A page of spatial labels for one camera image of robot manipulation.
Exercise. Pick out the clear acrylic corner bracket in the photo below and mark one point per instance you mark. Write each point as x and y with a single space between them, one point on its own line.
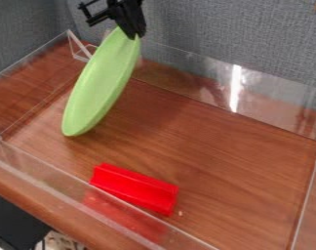
81 51

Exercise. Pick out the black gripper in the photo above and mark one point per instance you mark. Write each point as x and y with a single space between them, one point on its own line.
124 12

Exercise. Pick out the green round plate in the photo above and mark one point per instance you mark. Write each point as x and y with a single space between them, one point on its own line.
100 83

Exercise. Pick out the clear acrylic enclosure wall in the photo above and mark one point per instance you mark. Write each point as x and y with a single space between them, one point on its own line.
230 137

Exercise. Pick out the red cross-shaped bar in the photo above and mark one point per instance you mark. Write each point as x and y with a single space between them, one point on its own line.
135 188

